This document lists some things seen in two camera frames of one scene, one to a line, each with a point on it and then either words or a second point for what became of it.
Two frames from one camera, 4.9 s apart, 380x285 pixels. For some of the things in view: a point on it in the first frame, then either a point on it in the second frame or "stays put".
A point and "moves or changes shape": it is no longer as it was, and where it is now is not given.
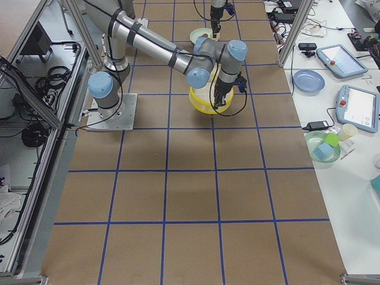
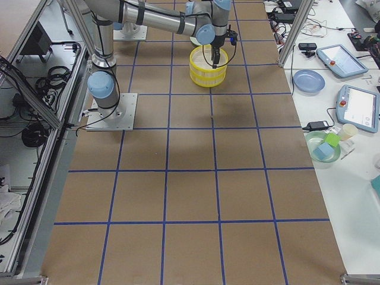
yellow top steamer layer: x=205 y=97 moves or changes shape
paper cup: x=348 y=131 stays put
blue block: x=323 y=151 stays put
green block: x=332 y=139 stays put
